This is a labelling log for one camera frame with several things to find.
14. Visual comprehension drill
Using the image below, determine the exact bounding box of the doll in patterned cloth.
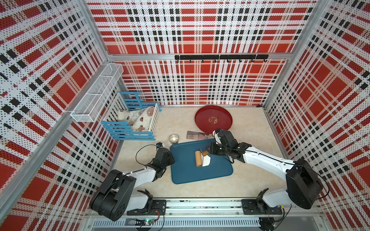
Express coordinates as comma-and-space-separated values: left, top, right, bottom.
117, 106, 155, 132

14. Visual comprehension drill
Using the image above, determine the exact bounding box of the blue white toy crib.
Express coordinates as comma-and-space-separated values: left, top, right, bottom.
101, 91, 161, 141

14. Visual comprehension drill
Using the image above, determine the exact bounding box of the knife with wooden handle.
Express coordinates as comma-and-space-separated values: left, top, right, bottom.
186, 131, 214, 141

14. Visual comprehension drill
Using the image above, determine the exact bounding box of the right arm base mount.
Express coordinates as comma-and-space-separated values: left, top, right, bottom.
241, 199, 283, 215

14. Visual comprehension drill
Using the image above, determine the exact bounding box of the wooden rolling pin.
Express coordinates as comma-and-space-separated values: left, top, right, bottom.
195, 151, 209, 167

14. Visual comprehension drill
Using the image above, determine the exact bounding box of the white dough lump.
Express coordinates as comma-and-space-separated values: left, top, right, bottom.
202, 156, 211, 167

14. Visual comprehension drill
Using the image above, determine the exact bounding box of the white wire mesh basket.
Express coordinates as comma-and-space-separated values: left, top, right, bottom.
71, 63, 123, 123

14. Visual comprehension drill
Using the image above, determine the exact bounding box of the small green circuit board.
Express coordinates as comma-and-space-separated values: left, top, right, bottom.
135, 218, 156, 226

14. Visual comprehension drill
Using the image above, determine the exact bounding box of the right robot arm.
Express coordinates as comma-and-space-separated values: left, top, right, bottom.
208, 129, 324, 213

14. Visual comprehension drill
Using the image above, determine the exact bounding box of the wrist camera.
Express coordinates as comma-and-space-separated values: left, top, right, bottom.
213, 129, 224, 144
156, 142, 164, 150

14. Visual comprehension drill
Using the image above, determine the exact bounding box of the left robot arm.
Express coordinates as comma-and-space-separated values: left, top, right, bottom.
89, 143, 175, 221

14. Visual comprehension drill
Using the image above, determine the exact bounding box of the teal plastic tray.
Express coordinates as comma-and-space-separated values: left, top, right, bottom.
170, 139, 233, 184

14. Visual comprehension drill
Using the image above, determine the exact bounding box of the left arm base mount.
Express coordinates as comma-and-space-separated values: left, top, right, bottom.
126, 200, 167, 216

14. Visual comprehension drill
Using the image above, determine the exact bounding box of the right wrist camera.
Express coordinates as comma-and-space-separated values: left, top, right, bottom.
213, 129, 224, 144

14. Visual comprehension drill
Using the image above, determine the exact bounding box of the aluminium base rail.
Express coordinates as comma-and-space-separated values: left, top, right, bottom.
81, 198, 330, 231

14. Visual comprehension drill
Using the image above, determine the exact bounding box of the red round plate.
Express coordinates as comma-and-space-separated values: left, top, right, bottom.
195, 105, 233, 134

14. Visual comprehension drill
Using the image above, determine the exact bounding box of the small glass bowl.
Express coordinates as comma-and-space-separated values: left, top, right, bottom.
169, 134, 179, 144

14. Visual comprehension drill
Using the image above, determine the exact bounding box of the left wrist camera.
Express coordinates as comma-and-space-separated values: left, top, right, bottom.
156, 142, 164, 150

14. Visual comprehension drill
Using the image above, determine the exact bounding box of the black hook rail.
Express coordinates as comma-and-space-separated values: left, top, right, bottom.
174, 54, 269, 61

